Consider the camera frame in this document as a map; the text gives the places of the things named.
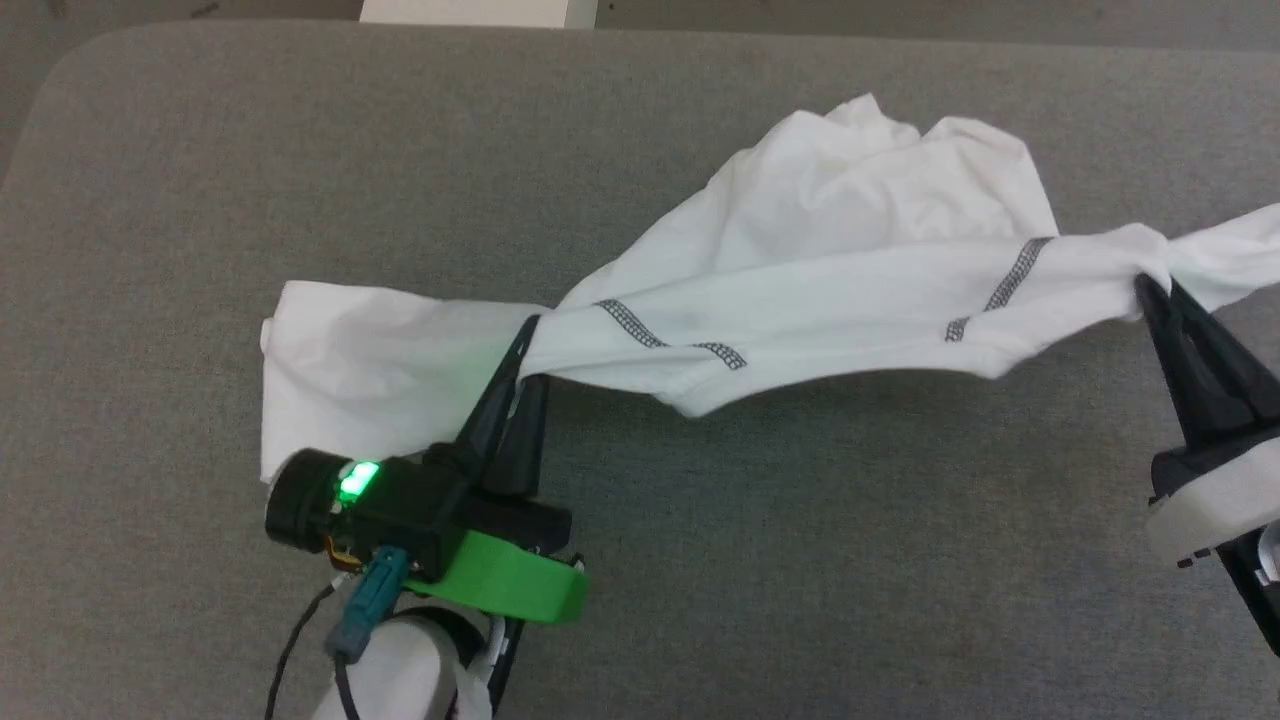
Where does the white garment with black stitching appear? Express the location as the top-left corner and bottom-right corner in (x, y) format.
(259, 93), (1280, 487)

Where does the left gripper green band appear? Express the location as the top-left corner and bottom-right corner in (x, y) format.
(335, 315), (590, 627)

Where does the white square pillar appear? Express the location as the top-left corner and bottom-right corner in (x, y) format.
(358, 0), (600, 30)

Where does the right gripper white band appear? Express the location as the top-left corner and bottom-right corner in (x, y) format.
(1134, 274), (1280, 568)

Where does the grey fabric sofa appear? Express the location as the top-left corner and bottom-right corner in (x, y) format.
(0, 20), (1280, 720)

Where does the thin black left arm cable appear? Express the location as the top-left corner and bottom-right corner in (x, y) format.
(264, 584), (363, 720)

